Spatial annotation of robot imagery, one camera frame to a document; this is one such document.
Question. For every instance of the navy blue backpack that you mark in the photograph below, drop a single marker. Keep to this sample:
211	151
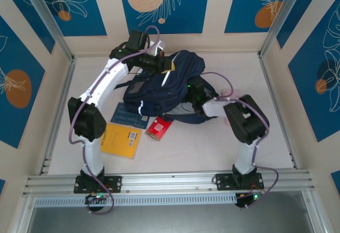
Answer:
159	94

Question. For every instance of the red card packet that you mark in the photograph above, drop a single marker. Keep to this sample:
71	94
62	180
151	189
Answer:
159	129

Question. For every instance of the blue book with white print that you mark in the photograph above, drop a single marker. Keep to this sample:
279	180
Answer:
127	117

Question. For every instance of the yellow book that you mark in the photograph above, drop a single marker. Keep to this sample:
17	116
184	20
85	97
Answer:
119	142

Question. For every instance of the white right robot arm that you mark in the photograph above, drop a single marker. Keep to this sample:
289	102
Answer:
244	158

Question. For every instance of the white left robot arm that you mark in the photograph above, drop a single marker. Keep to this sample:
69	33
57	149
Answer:
90	153

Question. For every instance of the small black controller board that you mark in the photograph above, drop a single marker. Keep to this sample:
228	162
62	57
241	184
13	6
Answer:
247	201
97	198

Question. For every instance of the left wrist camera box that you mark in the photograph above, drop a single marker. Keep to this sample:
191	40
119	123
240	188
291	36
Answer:
158	45

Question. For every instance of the blue wall panel beige circle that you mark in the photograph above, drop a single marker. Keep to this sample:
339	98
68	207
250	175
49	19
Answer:
186	17

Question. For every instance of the blue floral wall panel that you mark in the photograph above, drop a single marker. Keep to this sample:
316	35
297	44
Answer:
90	17
305	84
239	9
29	12
305	12
16	57

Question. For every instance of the aluminium side rail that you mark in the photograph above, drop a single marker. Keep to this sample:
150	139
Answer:
59	110
276	84

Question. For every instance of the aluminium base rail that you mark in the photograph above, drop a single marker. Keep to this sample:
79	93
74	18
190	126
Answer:
172	181

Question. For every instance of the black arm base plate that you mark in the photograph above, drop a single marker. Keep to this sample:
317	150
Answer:
114	183
224	182

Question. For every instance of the aluminium frame post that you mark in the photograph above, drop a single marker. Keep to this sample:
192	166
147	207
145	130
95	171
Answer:
281	17
50	23

